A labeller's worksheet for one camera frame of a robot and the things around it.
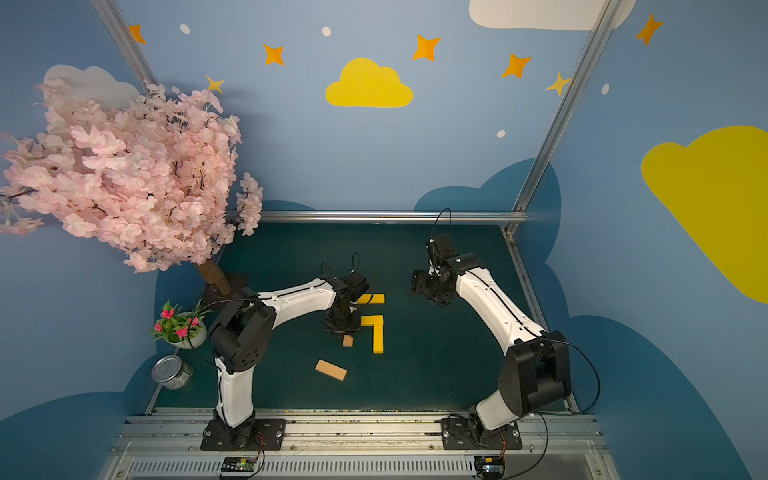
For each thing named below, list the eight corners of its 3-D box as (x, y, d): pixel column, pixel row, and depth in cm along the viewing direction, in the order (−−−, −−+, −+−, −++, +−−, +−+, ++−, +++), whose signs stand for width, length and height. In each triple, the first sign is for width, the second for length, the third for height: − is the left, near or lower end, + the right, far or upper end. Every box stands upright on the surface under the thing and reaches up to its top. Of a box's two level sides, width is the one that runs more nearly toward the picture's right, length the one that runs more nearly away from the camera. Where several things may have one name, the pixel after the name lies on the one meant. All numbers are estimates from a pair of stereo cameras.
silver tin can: (161, 389, 84) (145, 381, 78) (173, 364, 88) (158, 355, 83) (188, 389, 84) (174, 381, 78) (198, 364, 88) (185, 355, 83)
